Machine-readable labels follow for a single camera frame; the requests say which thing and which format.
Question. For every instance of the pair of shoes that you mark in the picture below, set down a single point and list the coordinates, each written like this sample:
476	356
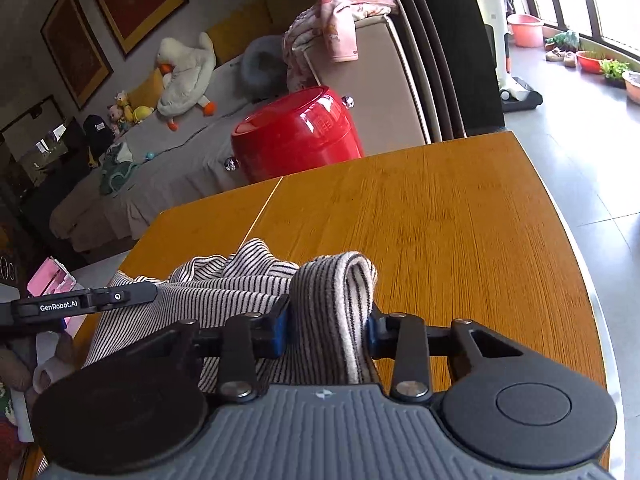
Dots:
560	56

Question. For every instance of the white floor washer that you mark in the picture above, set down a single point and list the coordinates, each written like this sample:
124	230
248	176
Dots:
495	35

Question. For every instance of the pale basin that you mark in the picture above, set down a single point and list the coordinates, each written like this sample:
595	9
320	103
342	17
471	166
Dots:
632	85

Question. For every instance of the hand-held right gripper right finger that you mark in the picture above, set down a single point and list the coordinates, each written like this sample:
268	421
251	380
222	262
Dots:
373	336

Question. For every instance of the framed dark red picture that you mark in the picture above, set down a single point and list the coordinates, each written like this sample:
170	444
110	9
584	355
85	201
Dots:
77	45

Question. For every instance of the teal garment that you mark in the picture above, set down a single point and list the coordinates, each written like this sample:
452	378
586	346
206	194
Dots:
117	167

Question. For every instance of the grey sofa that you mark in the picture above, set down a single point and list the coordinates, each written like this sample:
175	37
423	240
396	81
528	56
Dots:
370	85

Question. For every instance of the black white striped shirt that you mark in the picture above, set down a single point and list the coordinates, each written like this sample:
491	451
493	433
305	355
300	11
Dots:
330	285

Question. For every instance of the pink box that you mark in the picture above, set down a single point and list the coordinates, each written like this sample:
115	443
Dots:
50	277

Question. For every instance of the white goose plush toy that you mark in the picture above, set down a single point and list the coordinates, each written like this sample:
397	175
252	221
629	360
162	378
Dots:
187	80

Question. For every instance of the red plastic basin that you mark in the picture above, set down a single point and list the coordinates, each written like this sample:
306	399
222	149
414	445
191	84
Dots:
590	62

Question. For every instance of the grey round cushion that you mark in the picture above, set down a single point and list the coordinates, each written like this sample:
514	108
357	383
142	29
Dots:
260	67

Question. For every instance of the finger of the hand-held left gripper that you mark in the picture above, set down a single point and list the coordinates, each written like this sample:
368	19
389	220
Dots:
120	296

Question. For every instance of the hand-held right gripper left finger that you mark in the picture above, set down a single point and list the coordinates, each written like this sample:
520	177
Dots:
280	334

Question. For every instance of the green potted plant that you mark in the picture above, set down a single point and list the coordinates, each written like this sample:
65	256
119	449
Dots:
614	70

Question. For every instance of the red drum-shaped stool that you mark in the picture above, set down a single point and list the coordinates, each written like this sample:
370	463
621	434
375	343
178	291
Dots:
295	135

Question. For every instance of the black backpack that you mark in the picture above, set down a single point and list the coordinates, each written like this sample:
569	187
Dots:
97	135

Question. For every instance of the yellow plush toy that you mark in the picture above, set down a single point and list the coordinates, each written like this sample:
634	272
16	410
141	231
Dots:
141	115

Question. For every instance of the pink plastic basin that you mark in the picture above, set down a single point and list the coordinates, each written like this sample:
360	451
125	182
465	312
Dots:
525	30

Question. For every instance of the dark glass cabinet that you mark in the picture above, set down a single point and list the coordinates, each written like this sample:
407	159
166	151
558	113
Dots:
45	160

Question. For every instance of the pink printed blanket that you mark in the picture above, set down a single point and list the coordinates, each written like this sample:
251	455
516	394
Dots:
340	20

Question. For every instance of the small doll toy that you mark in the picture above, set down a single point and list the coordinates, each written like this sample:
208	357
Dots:
120	112

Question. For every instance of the yellow cushion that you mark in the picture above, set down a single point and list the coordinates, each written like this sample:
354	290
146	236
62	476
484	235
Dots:
147	91
240	30
295	2

